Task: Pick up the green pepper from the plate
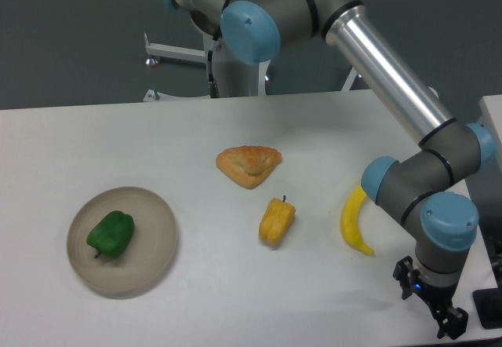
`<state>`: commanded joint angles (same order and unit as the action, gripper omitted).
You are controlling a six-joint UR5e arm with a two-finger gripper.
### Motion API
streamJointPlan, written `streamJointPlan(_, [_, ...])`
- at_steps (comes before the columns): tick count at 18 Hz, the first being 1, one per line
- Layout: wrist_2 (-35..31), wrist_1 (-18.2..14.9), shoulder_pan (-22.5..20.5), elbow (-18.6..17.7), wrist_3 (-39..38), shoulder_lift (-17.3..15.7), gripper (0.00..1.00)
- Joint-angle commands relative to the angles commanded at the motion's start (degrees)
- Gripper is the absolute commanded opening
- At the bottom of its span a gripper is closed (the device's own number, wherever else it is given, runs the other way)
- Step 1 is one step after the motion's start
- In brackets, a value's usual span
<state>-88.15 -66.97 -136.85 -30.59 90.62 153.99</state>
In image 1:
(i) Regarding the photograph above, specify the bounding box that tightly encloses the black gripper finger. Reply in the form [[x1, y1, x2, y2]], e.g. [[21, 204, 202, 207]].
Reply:
[[429, 303, 469, 340], [392, 256, 415, 299]]

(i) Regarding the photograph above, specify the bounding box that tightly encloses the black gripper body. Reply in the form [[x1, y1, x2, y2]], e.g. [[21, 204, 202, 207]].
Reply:
[[409, 265, 459, 318]]

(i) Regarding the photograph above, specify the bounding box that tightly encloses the green bell pepper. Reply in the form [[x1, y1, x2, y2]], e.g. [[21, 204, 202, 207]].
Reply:
[[86, 210, 135, 259]]

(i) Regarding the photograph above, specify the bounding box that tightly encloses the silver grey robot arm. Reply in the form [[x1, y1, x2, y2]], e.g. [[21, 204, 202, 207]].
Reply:
[[162, 0, 497, 339]]

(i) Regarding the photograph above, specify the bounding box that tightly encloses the yellow orange bell pepper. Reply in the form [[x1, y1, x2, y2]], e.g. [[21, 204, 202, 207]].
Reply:
[[258, 195, 296, 248]]

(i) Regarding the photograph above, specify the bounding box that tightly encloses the beige round plate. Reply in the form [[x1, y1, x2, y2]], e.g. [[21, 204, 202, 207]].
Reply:
[[67, 187, 179, 298]]

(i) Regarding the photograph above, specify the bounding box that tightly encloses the black device at table edge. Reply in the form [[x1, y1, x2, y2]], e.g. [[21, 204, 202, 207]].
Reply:
[[472, 288, 502, 330]]

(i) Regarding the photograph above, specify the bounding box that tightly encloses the yellow banana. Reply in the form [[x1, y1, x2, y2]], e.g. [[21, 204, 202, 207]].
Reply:
[[340, 184, 374, 257]]

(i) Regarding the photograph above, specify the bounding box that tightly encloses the white side table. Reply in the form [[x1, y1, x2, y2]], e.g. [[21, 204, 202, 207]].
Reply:
[[479, 94, 502, 170]]

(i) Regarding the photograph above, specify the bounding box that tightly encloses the golden triangular pastry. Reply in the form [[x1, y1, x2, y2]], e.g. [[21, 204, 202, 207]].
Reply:
[[216, 145, 282, 189]]

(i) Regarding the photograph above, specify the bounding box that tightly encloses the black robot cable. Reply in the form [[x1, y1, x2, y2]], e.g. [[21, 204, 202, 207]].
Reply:
[[206, 35, 220, 99]]

